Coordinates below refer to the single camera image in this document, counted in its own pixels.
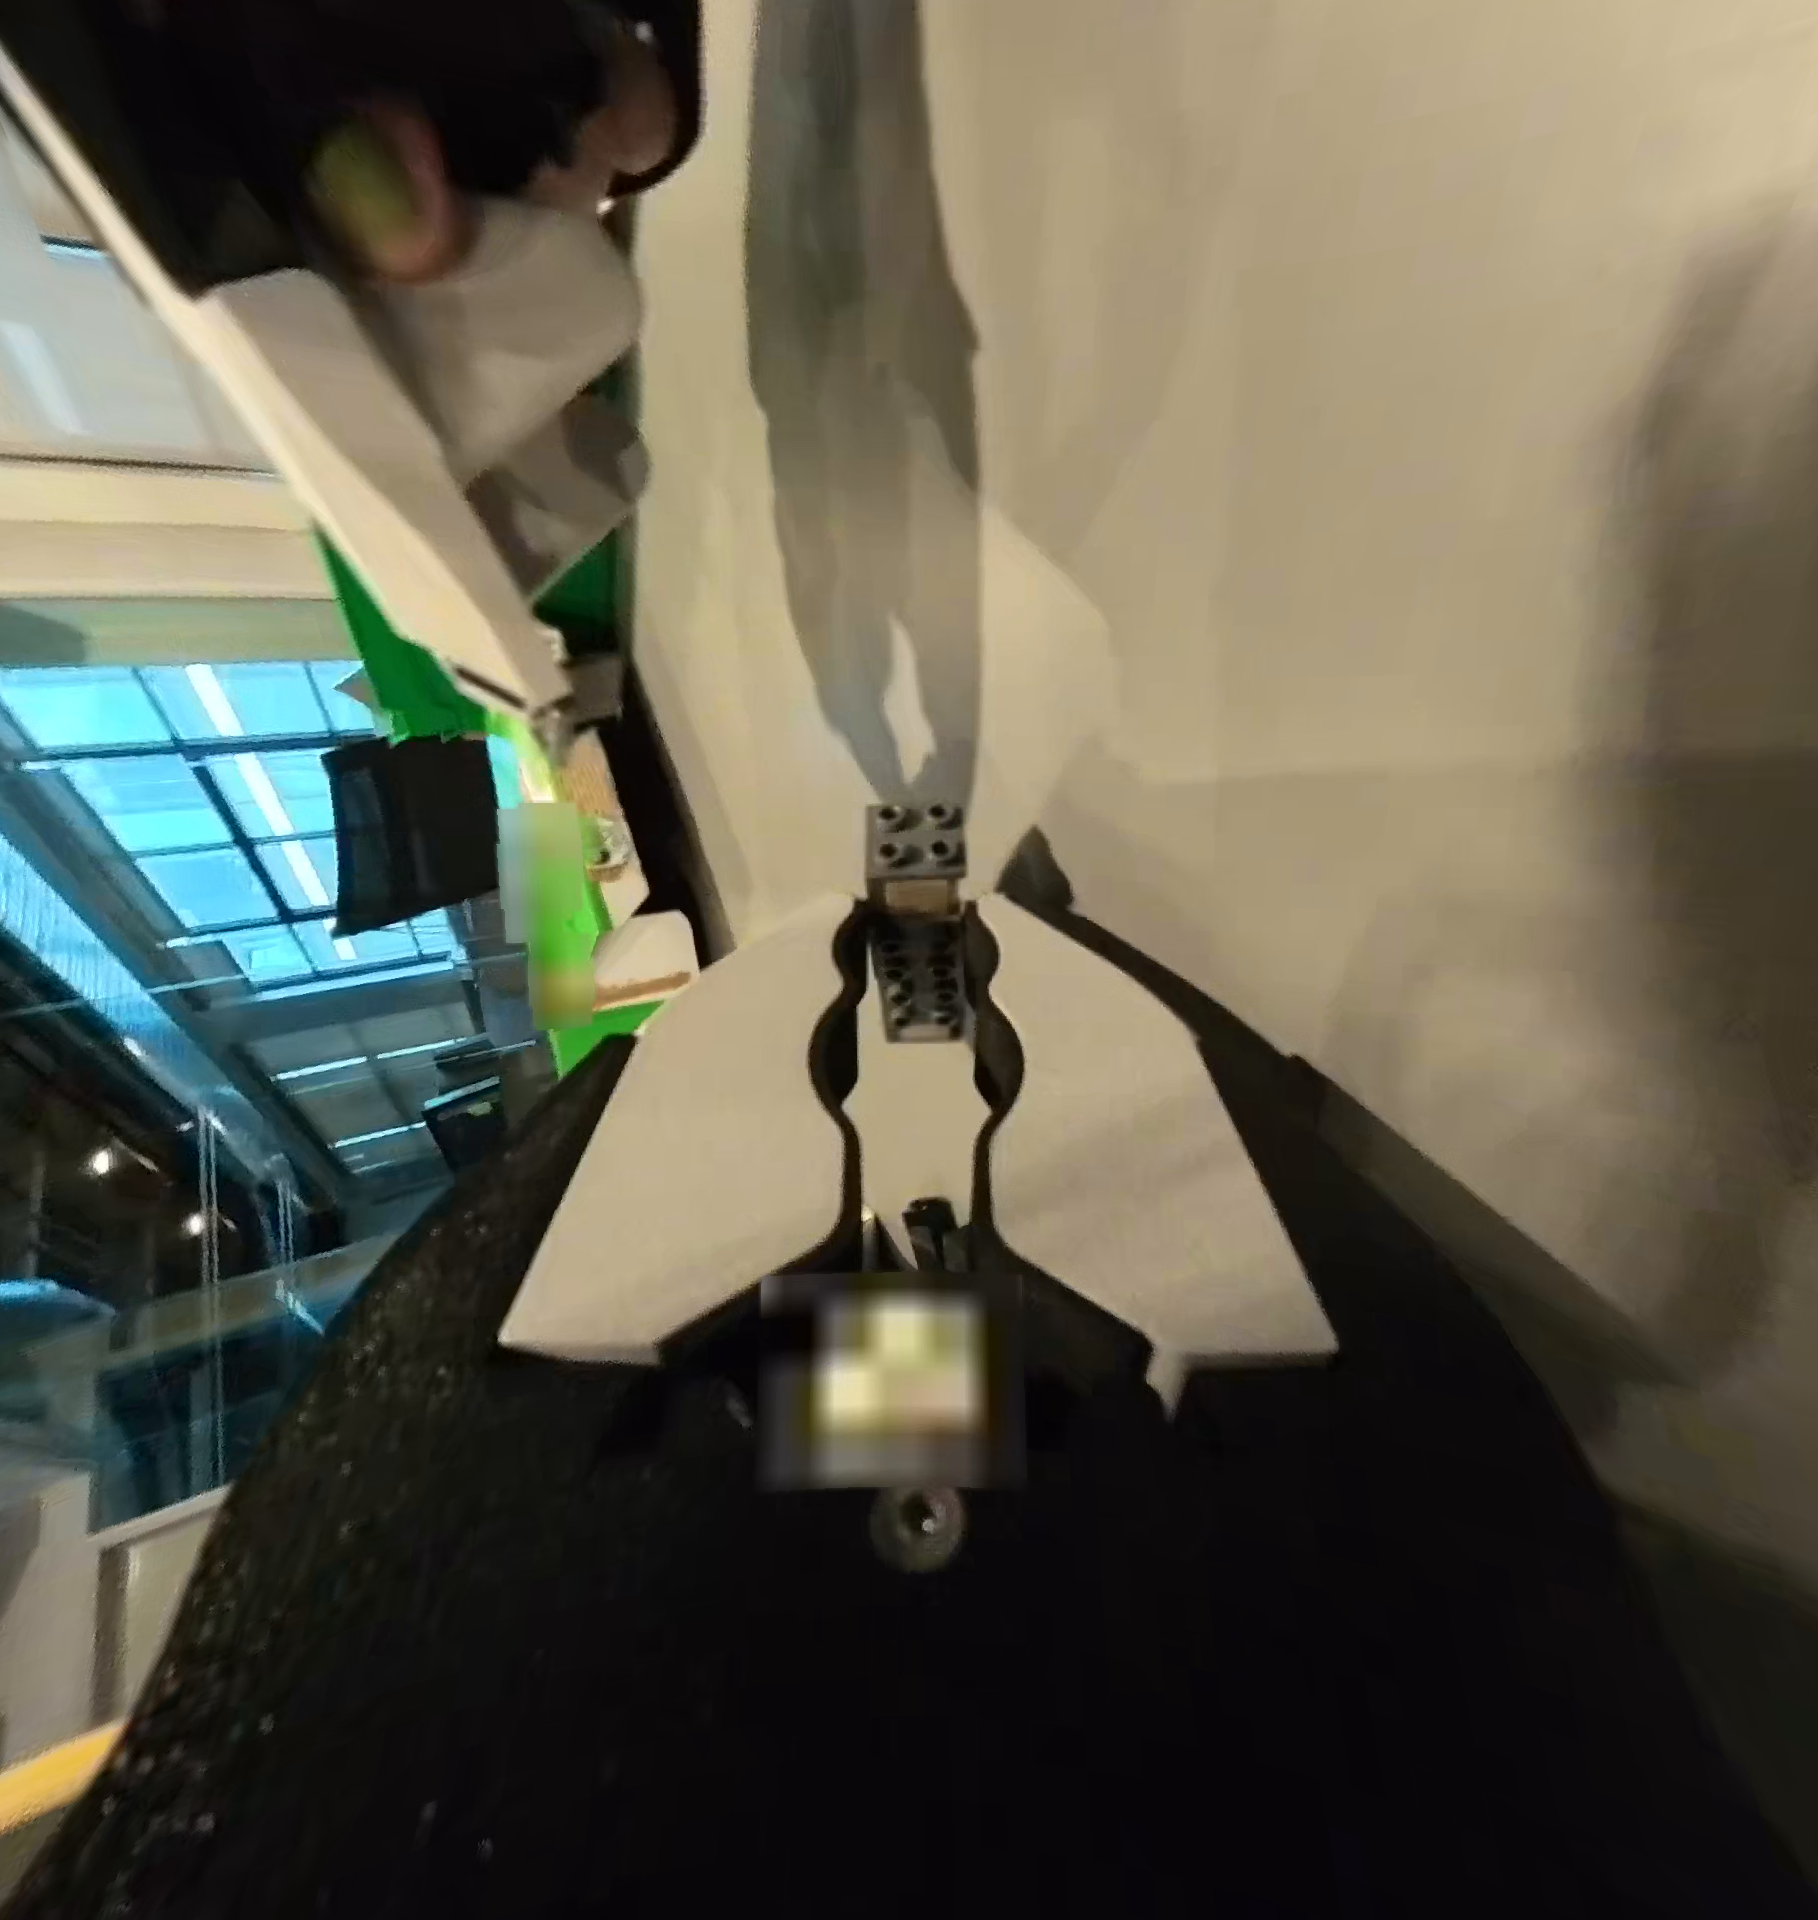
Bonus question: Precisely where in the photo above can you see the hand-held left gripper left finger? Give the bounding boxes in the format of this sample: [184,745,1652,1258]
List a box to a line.
[498,897,868,1367]

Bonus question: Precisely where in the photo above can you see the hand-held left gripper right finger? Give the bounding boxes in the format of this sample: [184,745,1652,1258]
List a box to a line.
[965,886,1339,1415]

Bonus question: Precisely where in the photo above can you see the grey building brick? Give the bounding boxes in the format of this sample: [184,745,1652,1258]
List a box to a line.
[860,803,990,1048]

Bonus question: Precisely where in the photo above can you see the black cloth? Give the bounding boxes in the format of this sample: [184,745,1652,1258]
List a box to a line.
[319,734,501,939]

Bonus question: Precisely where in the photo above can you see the green divider board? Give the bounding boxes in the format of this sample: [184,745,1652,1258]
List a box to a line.
[312,367,665,1079]

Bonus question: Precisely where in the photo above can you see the glass window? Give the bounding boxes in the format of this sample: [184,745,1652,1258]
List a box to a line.
[0,661,490,1203]

